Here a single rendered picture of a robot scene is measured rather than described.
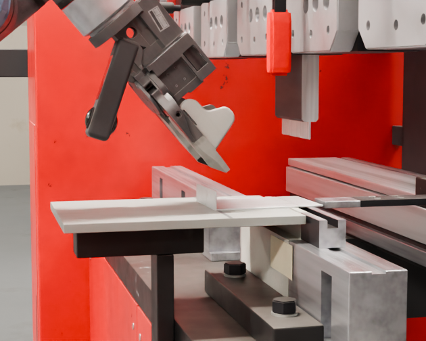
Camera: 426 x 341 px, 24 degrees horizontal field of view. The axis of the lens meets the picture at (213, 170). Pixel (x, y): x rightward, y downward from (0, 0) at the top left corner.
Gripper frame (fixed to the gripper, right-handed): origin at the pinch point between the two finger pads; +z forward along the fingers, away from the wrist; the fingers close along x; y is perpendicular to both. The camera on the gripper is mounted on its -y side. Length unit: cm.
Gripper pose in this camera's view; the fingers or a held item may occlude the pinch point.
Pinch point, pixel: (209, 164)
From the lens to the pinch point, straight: 114.7
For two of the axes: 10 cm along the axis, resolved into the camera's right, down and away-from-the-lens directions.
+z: 6.2, 7.5, 2.3
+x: -2.3, -1.0, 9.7
